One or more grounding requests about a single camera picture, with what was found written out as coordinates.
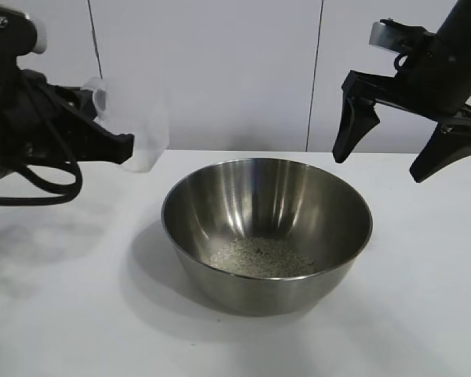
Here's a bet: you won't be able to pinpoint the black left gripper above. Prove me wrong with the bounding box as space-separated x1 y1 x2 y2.
0 70 135 166

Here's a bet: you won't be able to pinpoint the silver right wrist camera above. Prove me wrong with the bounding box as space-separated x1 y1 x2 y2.
368 18 433 54

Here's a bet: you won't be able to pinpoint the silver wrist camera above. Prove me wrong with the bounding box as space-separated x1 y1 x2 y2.
368 18 433 54
0 8 48 57

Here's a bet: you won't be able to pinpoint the stainless steel mixing bowl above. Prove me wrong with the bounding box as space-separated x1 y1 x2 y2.
160 157 374 317

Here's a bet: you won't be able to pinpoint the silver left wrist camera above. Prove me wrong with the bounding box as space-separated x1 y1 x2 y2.
0 8 48 57

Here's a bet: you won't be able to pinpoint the white rice grains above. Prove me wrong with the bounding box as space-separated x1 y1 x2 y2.
210 236 319 278

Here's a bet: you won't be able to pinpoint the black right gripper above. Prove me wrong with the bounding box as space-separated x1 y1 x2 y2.
331 35 471 184

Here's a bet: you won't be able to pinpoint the clear plastic measuring cup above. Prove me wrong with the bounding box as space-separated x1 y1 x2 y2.
82 76 172 174

